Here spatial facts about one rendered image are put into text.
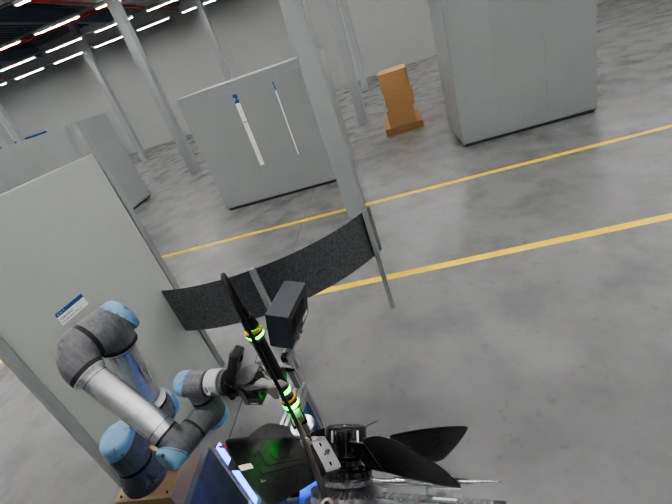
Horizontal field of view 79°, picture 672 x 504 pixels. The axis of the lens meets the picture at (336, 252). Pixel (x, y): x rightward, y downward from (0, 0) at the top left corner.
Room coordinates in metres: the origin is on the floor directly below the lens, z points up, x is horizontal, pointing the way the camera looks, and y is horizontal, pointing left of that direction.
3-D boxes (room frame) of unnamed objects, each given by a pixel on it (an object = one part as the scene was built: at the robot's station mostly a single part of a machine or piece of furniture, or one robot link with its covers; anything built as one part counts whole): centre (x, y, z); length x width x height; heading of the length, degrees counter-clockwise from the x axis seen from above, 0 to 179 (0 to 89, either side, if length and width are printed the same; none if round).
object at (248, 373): (0.86, 0.35, 1.47); 0.12 x 0.08 x 0.09; 67
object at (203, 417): (0.91, 0.51, 1.37); 0.11 x 0.08 x 0.11; 145
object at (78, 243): (2.40, 1.53, 1.10); 1.21 x 0.05 x 2.20; 157
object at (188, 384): (0.92, 0.50, 1.47); 0.11 x 0.08 x 0.09; 67
